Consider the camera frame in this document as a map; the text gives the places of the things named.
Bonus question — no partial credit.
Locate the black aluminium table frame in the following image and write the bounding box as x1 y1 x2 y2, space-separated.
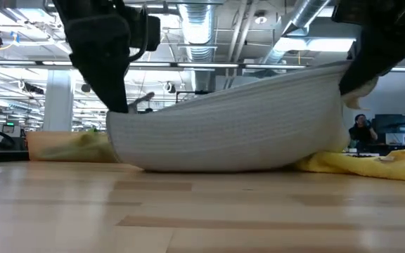
0 149 30 164

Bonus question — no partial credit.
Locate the white building column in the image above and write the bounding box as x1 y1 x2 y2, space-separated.
41 69 76 133

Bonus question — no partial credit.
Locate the green microfiber towel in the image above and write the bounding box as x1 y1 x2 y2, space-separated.
39 127 116 161

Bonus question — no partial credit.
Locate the yellow microfiber towel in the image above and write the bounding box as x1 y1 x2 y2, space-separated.
292 143 405 183

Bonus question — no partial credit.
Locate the dark background monitor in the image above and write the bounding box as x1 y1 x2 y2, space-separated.
371 112 405 145

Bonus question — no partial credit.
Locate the person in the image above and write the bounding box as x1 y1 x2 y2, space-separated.
347 112 379 151

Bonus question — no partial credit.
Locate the smooth silver ventilation duct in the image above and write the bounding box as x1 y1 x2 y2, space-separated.
260 0 332 66

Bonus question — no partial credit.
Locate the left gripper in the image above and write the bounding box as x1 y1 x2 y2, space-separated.
52 0 132 114

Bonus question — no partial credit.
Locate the orange plastic tray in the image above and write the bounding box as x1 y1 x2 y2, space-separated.
25 130 120 164

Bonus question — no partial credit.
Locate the grey microfiber towel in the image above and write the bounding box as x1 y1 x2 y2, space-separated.
105 60 380 174

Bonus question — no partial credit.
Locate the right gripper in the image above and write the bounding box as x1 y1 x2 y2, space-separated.
331 0 405 96

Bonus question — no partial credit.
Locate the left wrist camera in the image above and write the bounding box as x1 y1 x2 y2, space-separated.
127 5 162 51

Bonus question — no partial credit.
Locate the ribbed silver ventilation duct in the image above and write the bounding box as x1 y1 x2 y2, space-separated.
177 2 218 93

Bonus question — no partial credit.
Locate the long ceiling light bar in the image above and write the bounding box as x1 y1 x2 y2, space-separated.
0 58 311 72

